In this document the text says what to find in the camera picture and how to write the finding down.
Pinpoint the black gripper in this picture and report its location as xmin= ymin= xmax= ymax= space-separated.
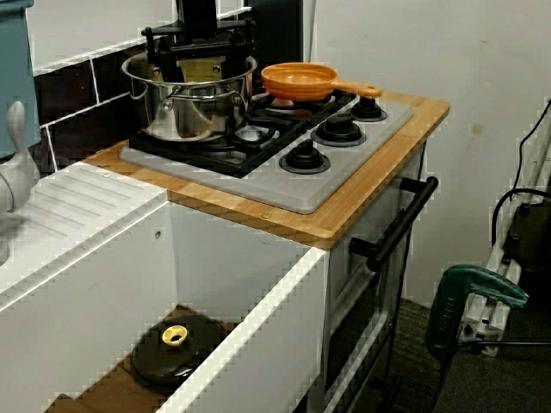
xmin=144 ymin=19 xmax=256 ymax=83

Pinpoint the stainless steel pot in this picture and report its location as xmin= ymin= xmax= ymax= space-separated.
xmin=121 ymin=51 xmax=258 ymax=142

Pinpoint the dark grey side panel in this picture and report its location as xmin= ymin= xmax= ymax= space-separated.
xmin=245 ymin=0 xmax=318 ymax=65

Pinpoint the orange toy frying pan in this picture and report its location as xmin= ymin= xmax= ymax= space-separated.
xmin=260 ymin=62 xmax=383 ymax=103

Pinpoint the black burner grate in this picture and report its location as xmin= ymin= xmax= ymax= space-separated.
xmin=128 ymin=107 xmax=309 ymax=180
xmin=245 ymin=92 xmax=361 ymax=130

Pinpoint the black stove knob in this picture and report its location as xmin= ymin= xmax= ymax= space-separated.
xmin=349 ymin=97 xmax=387 ymax=122
xmin=310 ymin=114 xmax=367 ymax=147
xmin=278 ymin=139 xmax=331 ymax=176

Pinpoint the grey toy stove plate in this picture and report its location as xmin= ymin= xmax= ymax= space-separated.
xmin=119 ymin=89 xmax=415 ymax=215

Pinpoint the teal blue box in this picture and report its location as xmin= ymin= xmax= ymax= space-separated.
xmin=0 ymin=0 xmax=42 ymax=163

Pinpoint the grey toy faucet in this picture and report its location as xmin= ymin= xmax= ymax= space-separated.
xmin=0 ymin=101 xmax=42 ymax=268

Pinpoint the black lid yellow knob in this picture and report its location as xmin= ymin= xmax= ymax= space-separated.
xmin=130 ymin=317 xmax=223 ymax=392

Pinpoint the white toy sink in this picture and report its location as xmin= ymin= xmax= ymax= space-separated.
xmin=0 ymin=161 xmax=326 ymax=413

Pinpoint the white toy oven door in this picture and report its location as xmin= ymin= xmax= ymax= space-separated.
xmin=325 ymin=141 xmax=431 ymax=413

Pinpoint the brown cardboard sheet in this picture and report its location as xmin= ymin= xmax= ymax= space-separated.
xmin=42 ymin=303 xmax=242 ymax=413

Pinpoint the green clamp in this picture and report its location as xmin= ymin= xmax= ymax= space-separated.
xmin=424 ymin=264 xmax=529 ymax=354

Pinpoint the black device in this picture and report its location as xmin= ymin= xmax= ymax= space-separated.
xmin=505 ymin=201 xmax=551 ymax=293

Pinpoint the black oven door handle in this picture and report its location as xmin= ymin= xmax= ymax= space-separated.
xmin=348 ymin=175 xmax=440 ymax=272

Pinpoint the black cable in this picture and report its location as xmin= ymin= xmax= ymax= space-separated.
xmin=490 ymin=187 xmax=546 ymax=259
xmin=515 ymin=97 xmax=551 ymax=190

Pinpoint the aluminium frame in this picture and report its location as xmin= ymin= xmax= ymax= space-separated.
xmin=458 ymin=128 xmax=551 ymax=358

